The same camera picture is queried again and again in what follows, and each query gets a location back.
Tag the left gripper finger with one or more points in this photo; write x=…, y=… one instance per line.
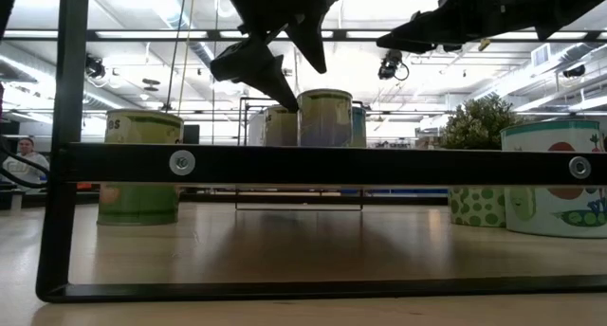
x=251, y=65
x=310, y=39

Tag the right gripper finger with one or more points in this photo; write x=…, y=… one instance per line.
x=422, y=34

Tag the peaches label can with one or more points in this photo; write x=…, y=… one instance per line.
x=281, y=127

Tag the peas label can blue base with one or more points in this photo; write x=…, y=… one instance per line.
x=325, y=120

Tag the teal label can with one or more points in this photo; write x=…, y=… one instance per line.
x=359, y=127

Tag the green oranges label can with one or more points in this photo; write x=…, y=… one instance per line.
x=142, y=127

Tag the white can teal rim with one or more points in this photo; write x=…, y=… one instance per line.
x=545, y=136

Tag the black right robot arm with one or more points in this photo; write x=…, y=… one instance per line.
x=569, y=4

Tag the small potted green plant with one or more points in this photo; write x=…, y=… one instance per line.
x=476, y=122

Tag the black ceiling device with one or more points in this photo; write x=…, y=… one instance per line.
x=95, y=67

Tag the green dotted white can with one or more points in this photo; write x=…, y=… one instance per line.
x=476, y=205

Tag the person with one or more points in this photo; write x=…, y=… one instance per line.
x=26, y=169

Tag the black hanging camera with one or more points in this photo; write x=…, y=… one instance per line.
x=389, y=65

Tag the black light rail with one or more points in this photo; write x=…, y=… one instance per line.
x=213, y=34

